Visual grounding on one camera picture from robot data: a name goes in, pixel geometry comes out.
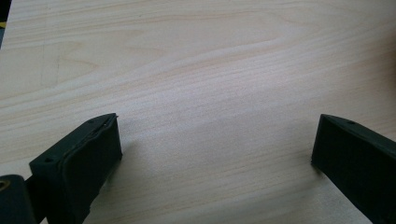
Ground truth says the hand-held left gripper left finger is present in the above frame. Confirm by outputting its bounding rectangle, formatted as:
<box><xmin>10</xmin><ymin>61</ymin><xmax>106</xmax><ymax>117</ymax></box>
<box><xmin>28</xmin><ymin>112</ymin><xmax>123</xmax><ymax>224</ymax></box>

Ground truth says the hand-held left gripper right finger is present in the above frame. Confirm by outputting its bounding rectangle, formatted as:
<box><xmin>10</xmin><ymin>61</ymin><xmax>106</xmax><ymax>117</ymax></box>
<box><xmin>310</xmin><ymin>113</ymin><xmax>396</xmax><ymax>224</ymax></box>

